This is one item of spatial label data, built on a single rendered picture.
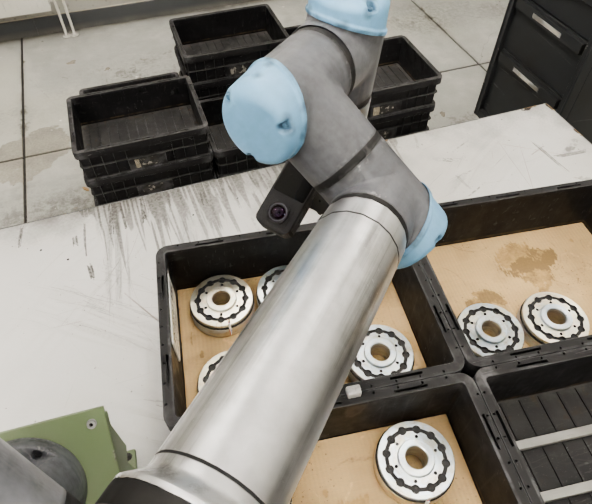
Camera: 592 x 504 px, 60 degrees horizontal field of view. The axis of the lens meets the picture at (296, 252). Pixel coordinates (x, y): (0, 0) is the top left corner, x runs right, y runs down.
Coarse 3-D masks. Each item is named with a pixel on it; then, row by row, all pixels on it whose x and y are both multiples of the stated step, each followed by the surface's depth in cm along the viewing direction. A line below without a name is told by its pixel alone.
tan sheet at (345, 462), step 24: (360, 432) 73; (312, 456) 71; (336, 456) 71; (360, 456) 71; (408, 456) 71; (456, 456) 71; (312, 480) 69; (336, 480) 69; (360, 480) 69; (456, 480) 69
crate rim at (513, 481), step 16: (400, 384) 67; (416, 384) 67; (432, 384) 67; (448, 384) 67; (464, 384) 67; (336, 400) 65; (352, 400) 65; (368, 400) 65; (480, 400) 65; (480, 416) 64; (496, 432) 63; (496, 448) 62; (512, 464) 60; (512, 480) 59
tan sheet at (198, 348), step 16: (192, 288) 89; (256, 288) 89; (224, 304) 87; (256, 304) 87; (384, 304) 87; (400, 304) 87; (192, 320) 85; (384, 320) 85; (400, 320) 85; (192, 336) 83; (208, 336) 83; (192, 352) 81; (208, 352) 81; (416, 352) 81; (192, 368) 79; (416, 368) 79; (192, 384) 78; (192, 400) 76
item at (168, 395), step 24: (216, 240) 82; (240, 240) 82; (168, 312) 74; (432, 312) 74; (168, 336) 71; (168, 360) 71; (456, 360) 69; (168, 384) 68; (360, 384) 67; (384, 384) 67; (168, 408) 65
